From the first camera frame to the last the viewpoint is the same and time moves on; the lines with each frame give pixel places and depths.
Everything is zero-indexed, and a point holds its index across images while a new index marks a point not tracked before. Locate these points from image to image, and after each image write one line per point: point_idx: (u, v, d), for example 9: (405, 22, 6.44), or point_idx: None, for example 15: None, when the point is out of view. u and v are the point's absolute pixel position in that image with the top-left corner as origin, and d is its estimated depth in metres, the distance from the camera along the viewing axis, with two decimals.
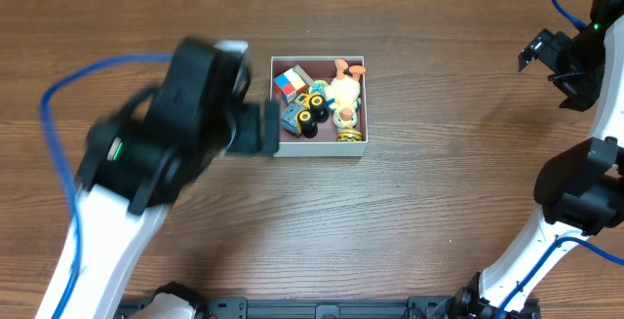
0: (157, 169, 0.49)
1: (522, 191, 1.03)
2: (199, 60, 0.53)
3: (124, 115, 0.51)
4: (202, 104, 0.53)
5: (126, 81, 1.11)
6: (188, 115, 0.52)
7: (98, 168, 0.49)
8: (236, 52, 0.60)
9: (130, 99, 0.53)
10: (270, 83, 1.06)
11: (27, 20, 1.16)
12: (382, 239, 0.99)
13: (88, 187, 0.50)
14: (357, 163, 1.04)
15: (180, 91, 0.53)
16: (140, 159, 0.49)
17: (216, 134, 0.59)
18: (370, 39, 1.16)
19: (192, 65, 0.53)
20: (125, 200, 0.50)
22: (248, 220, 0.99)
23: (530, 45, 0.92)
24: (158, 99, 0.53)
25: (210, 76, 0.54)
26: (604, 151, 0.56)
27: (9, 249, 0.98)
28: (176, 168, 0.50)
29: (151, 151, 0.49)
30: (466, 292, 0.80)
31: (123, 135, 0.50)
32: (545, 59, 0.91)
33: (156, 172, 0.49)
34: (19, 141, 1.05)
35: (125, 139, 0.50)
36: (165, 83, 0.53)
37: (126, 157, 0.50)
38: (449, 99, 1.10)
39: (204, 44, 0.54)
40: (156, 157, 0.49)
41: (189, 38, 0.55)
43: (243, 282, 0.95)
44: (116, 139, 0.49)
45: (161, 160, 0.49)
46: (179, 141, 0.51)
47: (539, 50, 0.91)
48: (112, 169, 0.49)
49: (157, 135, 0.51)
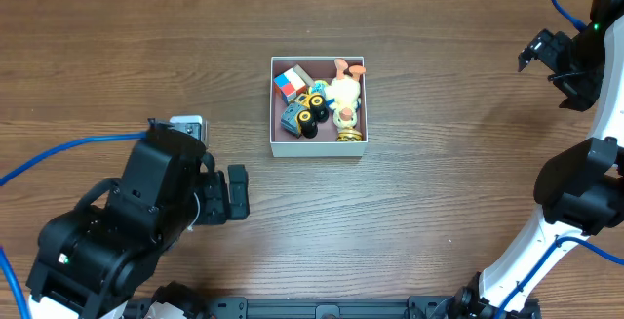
0: (108, 275, 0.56)
1: (522, 191, 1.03)
2: (156, 162, 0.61)
3: (78, 219, 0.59)
4: (159, 202, 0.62)
5: (126, 81, 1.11)
6: (145, 215, 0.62)
7: (52, 274, 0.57)
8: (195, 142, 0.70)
9: (89, 196, 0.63)
10: (270, 84, 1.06)
11: (26, 20, 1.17)
12: (382, 239, 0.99)
13: (40, 294, 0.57)
14: (357, 163, 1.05)
15: (138, 190, 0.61)
16: (92, 267, 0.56)
17: (176, 219, 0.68)
18: (370, 39, 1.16)
19: (149, 167, 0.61)
20: (76, 306, 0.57)
22: (247, 220, 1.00)
23: (530, 45, 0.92)
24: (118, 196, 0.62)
25: (175, 173, 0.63)
26: (604, 151, 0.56)
27: (9, 249, 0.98)
28: (130, 271, 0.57)
29: (101, 258, 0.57)
30: (465, 292, 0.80)
31: (74, 241, 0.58)
32: (544, 59, 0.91)
33: (105, 280, 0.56)
34: (19, 142, 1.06)
35: (76, 245, 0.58)
36: (125, 182, 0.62)
37: (77, 262, 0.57)
38: (449, 99, 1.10)
39: (161, 145, 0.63)
40: (108, 261, 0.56)
41: (149, 139, 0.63)
43: (243, 282, 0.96)
44: (66, 246, 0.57)
45: (113, 265, 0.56)
46: (134, 247, 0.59)
47: (539, 50, 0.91)
48: (64, 272, 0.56)
49: (110, 240, 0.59)
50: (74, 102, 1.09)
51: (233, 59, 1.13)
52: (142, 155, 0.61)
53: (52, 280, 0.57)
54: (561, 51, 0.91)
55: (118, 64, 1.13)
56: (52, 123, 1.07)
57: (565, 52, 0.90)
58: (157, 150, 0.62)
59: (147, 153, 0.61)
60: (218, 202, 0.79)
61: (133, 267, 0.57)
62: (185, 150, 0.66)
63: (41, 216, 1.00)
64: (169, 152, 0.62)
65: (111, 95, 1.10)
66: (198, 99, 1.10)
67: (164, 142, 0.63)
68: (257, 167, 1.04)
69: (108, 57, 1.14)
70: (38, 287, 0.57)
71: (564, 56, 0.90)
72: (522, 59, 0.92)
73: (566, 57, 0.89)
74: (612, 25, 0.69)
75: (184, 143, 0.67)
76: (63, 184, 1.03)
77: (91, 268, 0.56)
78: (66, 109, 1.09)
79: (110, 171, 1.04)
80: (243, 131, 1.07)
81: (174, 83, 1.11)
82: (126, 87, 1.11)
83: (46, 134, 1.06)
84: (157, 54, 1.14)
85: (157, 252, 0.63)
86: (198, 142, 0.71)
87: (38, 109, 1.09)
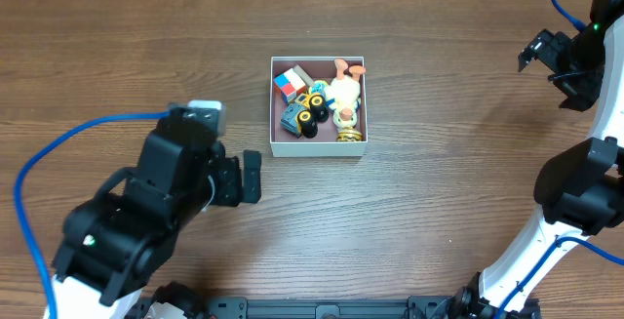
0: (130, 259, 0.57)
1: (522, 191, 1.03)
2: (169, 151, 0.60)
3: (98, 206, 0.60)
4: (174, 190, 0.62)
5: (126, 81, 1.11)
6: (161, 201, 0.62)
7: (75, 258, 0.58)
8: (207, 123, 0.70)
9: (104, 184, 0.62)
10: (270, 84, 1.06)
11: (26, 20, 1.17)
12: (382, 239, 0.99)
13: (63, 275, 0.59)
14: (357, 163, 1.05)
15: (152, 179, 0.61)
16: (113, 252, 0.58)
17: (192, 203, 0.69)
18: (370, 39, 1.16)
19: (162, 157, 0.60)
20: (99, 287, 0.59)
22: (248, 220, 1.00)
23: (530, 45, 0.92)
24: (134, 184, 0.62)
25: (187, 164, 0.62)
26: (604, 151, 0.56)
27: (9, 249, 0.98)
28: (149, 256, 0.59)
29: (122, 243, 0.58)
30: (466, 292, 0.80)
31: (96, 226, 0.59)
32: (544, 59, 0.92)
33: (127, 263, 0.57)
34: (19, 141, 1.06)
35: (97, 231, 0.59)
36: (139, 172, 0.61)
37: (98, 248, 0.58)
38: (449, 99, 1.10)
39: (173, 136, 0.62)
40: (130, 247, 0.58)
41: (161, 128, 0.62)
43: (243, 282, 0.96)
44: (89, 231, 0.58)
45: (134, 251, 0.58)
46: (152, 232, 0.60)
47: (539, 50, 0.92)
48: (88, 256, 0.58)
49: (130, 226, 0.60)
50: (74, 102, 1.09)
51: (233, 59, 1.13)
52: (155, 144, 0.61)
53: (75, 262, 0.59)
54: (561, 50, 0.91)
55: (118, 64, 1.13)
56: (51, 122, 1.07)
57: (565, 52, 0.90)
58: (170, 141, 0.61)
59: (160, 144, 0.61)
60: (233, 186, 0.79)
61: (152, 252, 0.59)
62: (196, 139, 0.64)
63: (41, 216, 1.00)
64: (180, 143, 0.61)
65: (111, 95, 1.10)
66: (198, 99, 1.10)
67: (176, 134, 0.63)
68: None
69: (108, 57, 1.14)
70: (63, 268, 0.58)
71: (564, 56, 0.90)
72: (522, 59, 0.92)
73: (566, 57, 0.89)
74: (612, 26, 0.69)
75: (196, 131, 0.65)
76: (63, 184, 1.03)
77: (112, 254, 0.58)
78: (66, 109, 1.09)
79: (110, 171, 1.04)
80: (243, 130, 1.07)
81: (174, 83, 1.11)
82: (126, 87, 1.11)
83: (46, 134, 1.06)
84: (157, 54, 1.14)
85: (172, 237, 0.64)
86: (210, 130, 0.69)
87: (38, 109, 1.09)
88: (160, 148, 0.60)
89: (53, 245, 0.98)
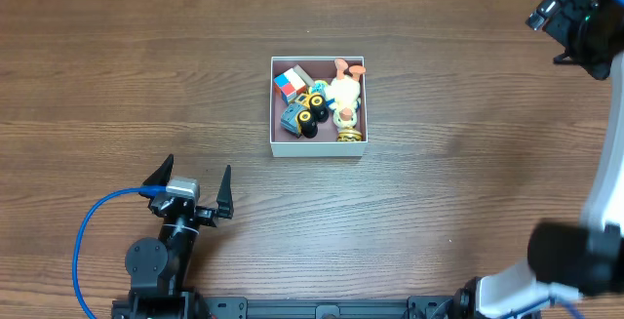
0: None
1: (522, 191, 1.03)
2: (147, 284, 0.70)
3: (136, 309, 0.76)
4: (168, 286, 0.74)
5: (126, 81, 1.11)
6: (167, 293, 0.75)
7: None
8: (184, 197, 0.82)
9: (129, 297, 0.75)
10: (271, 84, 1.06)
11: (27, 20, 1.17)
12: (382, 239, 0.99)
13: None
14: (357, 163, 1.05)
15: (152, 293, 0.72)
16: None
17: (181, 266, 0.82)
18: (370, 39, 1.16)
19: (145, 288, 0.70)
20: None
22: (248, 219, 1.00)
23: (539, 8, 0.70)
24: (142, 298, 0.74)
25: (165, 271, 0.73)
26: (604, 243, 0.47)
27: (9, 248, 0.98)
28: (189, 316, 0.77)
29: None
30: (463, 294, 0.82)
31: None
32: (555, 27, 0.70)
33: None
34: (19, 142, 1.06)
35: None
36: (139, 294, 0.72)
37: None
38: (449, 99, 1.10)
39: (141, 270, 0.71)
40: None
41: (128, 269, 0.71)
43: (243, 281, 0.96)
44: None
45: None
46: (179, 303, 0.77)
47: (552, 13, 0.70)
48: None
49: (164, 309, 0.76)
50: (74, 102, 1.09)
51: (233, 59, 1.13)
52: (136, 285, 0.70)
53: None
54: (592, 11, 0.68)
55: (118, 64, 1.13)
56: (52, 123, 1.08)
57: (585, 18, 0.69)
58: (144, 278, 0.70)
59: (137, 288, 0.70)
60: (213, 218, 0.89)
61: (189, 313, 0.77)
62: (157, 260, 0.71)
63: (41, 216, 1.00)
64: (153, 274, 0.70)
65: (111, 95, 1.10)
66: (198, 99, 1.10)
67: (140, 267, 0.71)
68: (257, 166, 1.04)
69: (108, 57, 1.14)
70: None
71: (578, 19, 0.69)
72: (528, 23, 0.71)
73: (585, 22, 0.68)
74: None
75: (151, 256, 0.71)
76: (64, 184, 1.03)
77: None
78: (66, 109, 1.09)
79: (110, 171, 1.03)
80: (243, 131, 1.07)
81: (174, 83, 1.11)
82: (126, 86, 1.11)
83: (46, 134, 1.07)
84: (157, 54, 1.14)
85: (191, 293, 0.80)
86: (185, 205, 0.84)
87: (39, 109, 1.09)
88: (142, 287, 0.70)
89: (53, 245, 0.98)
